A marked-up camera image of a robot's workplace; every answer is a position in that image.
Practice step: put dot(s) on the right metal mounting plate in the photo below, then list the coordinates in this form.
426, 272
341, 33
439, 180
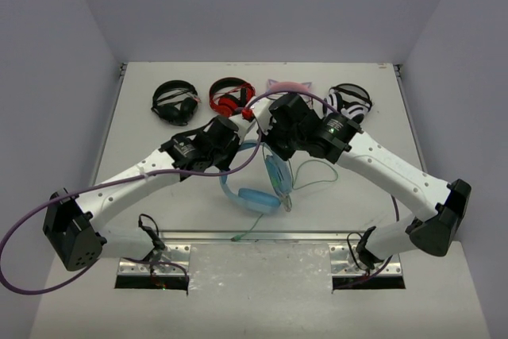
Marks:
342, 264

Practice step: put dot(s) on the large light blue headphones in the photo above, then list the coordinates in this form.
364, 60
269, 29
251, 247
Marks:
267, 190

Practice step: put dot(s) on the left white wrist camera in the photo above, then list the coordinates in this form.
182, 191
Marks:
243, 125

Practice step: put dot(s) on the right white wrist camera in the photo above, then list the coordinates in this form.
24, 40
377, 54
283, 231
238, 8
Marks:
258, 114

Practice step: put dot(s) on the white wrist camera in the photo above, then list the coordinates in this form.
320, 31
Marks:
258, 114
243, 125

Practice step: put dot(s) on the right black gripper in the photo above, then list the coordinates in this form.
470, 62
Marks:
282, 154

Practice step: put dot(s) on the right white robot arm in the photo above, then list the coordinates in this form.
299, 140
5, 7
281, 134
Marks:
437, 207

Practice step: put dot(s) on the black white striped headphones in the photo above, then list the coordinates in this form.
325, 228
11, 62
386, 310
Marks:
351, 100

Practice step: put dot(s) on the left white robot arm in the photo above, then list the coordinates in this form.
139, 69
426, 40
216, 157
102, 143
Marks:
78, 226

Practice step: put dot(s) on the pink cat ear headphones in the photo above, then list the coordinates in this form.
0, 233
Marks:
274, 87

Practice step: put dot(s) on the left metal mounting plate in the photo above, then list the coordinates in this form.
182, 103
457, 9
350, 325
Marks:
170, 263

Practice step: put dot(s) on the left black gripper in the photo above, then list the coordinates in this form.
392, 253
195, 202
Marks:
224, 156

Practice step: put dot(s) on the red headphones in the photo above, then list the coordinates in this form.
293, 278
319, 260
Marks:
228, 94

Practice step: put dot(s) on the metal mounting plate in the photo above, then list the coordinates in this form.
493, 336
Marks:
170, 263
342, 264

